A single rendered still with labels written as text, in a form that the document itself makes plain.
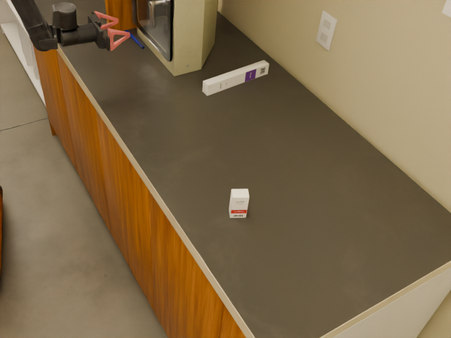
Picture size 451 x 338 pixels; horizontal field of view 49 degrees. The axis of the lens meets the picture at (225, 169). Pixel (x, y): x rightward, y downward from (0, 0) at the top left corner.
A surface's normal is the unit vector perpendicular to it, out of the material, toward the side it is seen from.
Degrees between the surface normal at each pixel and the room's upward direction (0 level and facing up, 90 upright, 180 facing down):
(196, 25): 90
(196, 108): 0
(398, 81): 90
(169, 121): 0
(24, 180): 0
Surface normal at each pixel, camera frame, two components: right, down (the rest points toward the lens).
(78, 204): 0.08, -0.72
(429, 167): -0.85, 0.31
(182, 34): 0.52, 0.63
